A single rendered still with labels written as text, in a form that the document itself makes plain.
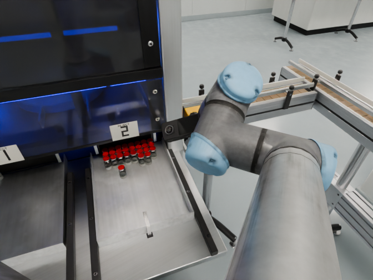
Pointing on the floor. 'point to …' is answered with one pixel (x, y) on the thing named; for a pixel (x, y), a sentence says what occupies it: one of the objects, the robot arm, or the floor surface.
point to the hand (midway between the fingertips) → (185, 141)
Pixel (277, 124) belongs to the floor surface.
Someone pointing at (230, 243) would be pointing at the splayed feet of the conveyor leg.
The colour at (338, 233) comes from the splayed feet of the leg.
